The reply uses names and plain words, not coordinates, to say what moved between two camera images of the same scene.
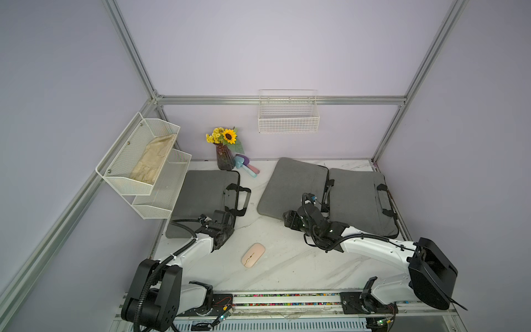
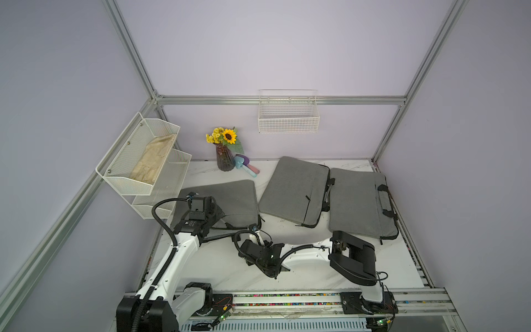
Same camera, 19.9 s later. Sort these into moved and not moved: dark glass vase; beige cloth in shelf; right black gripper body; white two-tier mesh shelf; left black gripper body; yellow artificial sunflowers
Moved: right black gripper body; left black gripper body
Not moved: dark glass vase; white two-tier mesh shelf; beige cloth in shelf; yellow artificial sunflowers
